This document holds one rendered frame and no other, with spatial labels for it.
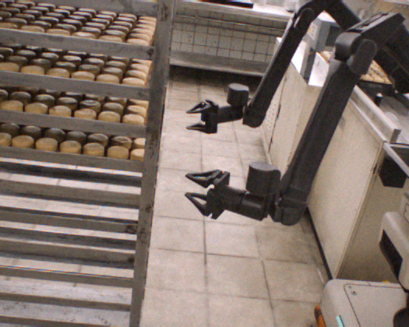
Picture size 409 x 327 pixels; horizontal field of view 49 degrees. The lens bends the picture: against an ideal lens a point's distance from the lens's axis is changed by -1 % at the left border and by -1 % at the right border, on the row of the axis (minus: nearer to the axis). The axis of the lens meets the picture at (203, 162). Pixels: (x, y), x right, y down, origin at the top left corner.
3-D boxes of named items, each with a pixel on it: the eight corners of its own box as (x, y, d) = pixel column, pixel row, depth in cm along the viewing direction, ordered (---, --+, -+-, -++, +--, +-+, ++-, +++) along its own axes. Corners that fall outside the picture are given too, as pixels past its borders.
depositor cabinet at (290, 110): (256, 134, 395) (276, 37, 358) (336, 145, 398) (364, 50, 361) (274, 215, 280) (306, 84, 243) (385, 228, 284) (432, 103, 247)
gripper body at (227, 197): (223, 169, 107) (252, 177, 104) (220, 205, 112) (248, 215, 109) (210, 181, 102) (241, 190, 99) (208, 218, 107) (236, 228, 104)
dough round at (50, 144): (47, 155, 108) (47, 148, 107) (31, 149, 109) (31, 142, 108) (61, 148, 112) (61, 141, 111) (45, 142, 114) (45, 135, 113)
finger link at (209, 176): (193, 160, 110) (228, 171, 107) (192, 186, 114) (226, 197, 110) (178, 172, 105) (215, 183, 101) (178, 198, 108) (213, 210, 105)
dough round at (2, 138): (11, 148, 109) (11, 140, 108) (-12, 148, 107) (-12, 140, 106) (12, 139, 113) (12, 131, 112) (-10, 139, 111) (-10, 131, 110)
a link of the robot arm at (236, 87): (258, 128, 152) (258, 116, 160) (265, 96, 146) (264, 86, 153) (223, 122, 152) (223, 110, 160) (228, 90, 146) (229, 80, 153)
